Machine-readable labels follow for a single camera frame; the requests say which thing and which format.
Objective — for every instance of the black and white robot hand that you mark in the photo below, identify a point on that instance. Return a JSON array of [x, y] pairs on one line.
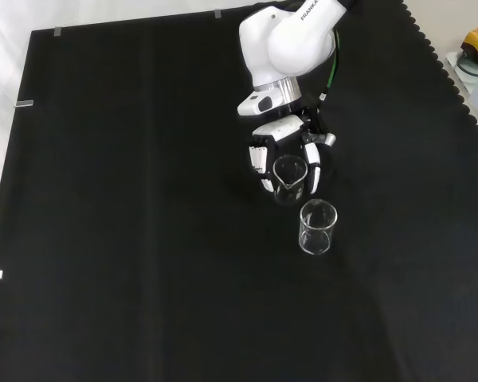
[[280, 128]]

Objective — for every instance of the small clear glass beaker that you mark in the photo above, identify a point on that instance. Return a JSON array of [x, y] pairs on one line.
[[288, 175]]

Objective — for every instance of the large clear glass beaker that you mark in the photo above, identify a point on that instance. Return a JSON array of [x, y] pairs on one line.
[[318, 235]]

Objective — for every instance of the black table cloth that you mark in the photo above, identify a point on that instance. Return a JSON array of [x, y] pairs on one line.
[[143, 238]]

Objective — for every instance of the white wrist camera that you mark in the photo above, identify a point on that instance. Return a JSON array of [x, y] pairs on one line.
[[257, 104]]

